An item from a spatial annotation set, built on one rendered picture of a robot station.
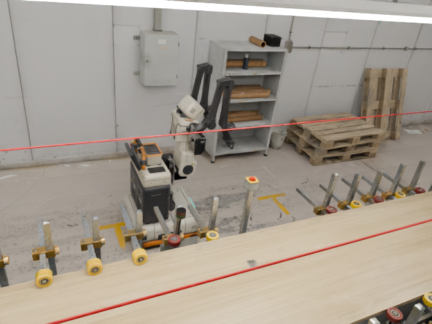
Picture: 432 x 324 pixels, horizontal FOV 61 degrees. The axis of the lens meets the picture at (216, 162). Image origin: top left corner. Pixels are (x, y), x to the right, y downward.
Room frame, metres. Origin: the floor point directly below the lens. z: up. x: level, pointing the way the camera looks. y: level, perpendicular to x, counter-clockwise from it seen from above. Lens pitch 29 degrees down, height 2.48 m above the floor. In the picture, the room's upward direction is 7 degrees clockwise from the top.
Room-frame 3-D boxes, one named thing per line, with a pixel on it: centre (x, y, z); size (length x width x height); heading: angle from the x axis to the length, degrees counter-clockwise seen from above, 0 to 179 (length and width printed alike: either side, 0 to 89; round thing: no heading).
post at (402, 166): (2.77, -1.57, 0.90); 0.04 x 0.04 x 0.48; 28
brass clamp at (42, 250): (1.48, 0.88, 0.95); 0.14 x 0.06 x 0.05; 118
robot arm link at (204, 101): (3.32, 0.18, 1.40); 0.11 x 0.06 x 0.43; 27
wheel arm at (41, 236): (1.52, 0.92, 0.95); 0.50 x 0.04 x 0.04; 28
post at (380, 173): (2.65, -1.35, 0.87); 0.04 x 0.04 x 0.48; 28
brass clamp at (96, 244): (1.59, 0.66, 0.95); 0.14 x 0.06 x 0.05; 118
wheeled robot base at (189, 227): (2.92, 0.49, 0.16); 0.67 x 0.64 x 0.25; 117
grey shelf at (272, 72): (4.78, -0.24, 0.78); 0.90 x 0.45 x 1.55; 118
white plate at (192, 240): (1.87, 0.18, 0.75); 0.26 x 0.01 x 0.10; 118
